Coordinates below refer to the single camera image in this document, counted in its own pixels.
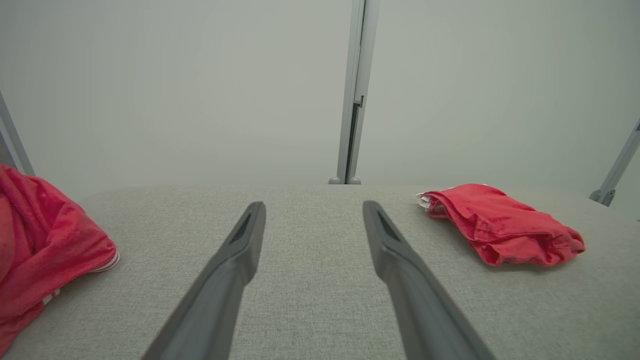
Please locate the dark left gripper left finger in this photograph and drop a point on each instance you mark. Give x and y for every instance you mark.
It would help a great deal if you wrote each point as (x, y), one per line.
(220, 300)

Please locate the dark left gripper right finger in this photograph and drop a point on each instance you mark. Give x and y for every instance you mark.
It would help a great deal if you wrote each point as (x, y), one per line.
(415, 300)

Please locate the red shorts with white stripe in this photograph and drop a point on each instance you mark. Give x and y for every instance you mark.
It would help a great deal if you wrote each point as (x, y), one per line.
(505, 225)

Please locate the red jersey number 23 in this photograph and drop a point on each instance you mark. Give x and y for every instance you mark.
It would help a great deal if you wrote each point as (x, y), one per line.
(40, 240)

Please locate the grey metal partition leg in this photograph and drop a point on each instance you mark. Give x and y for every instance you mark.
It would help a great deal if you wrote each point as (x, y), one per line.
(12, 140)
(617, 170)

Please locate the grey partition joint post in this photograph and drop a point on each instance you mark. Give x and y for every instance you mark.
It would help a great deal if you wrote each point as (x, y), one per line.
(357, 75)

